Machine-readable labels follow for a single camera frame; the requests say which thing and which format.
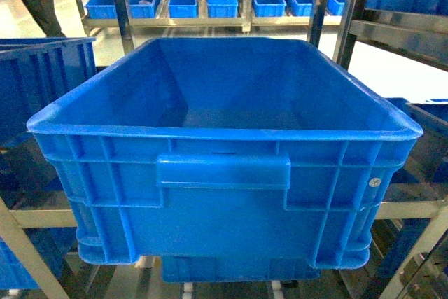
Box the large blue target crate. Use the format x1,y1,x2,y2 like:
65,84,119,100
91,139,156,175
27,37,423,281

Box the blue crate at left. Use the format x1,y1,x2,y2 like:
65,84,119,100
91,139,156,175
1,37,97,143

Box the steel flow rack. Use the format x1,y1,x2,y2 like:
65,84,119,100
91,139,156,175
1,0,447,298

